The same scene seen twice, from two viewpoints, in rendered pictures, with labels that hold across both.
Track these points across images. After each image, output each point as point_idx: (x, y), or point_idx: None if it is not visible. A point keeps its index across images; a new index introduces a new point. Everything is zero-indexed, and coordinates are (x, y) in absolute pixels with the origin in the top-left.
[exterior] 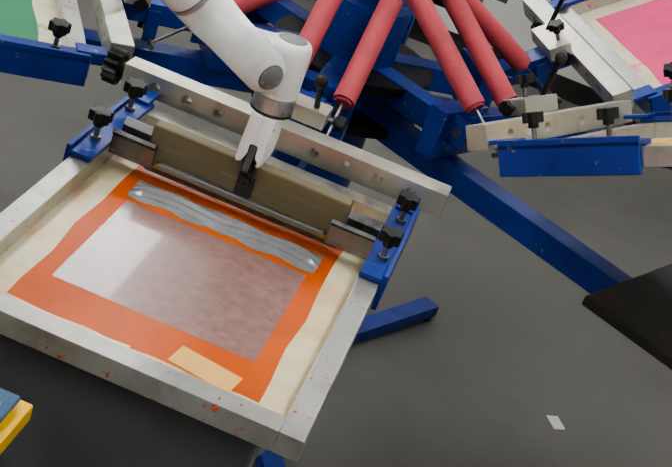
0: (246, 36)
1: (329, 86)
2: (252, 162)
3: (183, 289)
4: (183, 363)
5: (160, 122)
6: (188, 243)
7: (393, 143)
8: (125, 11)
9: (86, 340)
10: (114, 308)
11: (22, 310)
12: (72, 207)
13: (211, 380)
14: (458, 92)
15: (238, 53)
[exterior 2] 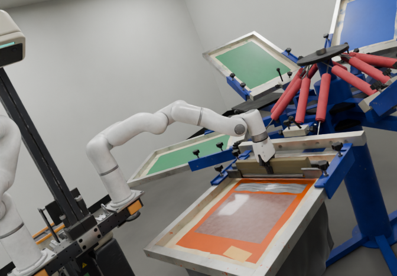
0: (220, 120)
1: (314, 117)
2: (262, 161)
3: (241, 220)
4: (228, 253)
5: (237, 161)
6: (250, 200)
7: (364, 123)
8: None
9: (185, 256)
10: (210, 237)
11: (168, 251)
12: (212, 203)
13: (237, 258)
14: (365, 92)
15: (220, 127)
